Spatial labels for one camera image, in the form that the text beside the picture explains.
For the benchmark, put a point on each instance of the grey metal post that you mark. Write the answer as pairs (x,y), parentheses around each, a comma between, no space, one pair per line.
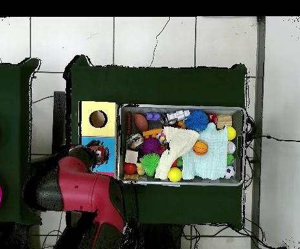
(258,181)

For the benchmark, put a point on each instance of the brown toy football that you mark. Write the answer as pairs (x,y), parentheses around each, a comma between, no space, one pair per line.
(141,122)

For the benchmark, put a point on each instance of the light blue muslin cloth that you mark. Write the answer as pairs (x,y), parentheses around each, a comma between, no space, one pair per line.
(212,163)

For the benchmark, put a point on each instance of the plain wooden cube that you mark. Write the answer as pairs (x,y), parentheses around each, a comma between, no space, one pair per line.
(131,157)

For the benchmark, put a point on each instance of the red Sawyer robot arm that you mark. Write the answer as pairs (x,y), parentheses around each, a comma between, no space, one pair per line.
(87,192)

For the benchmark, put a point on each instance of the cream muslin cloth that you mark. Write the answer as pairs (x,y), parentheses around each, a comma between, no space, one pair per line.
(175,145)

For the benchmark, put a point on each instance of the silver mesh bin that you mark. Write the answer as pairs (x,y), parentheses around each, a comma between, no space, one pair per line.
(239,116)

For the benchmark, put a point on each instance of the dark green table cloth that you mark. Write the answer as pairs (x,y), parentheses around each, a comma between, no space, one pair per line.
(9,103)
(165,85)

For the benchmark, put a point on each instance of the orange toy basketball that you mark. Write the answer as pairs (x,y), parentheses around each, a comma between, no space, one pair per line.
(200,147)

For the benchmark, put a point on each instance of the purple spiky ball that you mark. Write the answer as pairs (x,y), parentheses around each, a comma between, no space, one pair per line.
(151,145)

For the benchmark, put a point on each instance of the wooden box with three holes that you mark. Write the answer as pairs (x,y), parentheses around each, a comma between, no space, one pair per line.
(87,124)

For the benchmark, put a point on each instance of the crushed drink can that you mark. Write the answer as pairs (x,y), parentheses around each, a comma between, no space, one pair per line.
(134,141)

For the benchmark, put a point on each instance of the silver toy robot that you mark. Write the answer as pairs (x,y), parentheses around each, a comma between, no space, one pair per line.
(177,116)

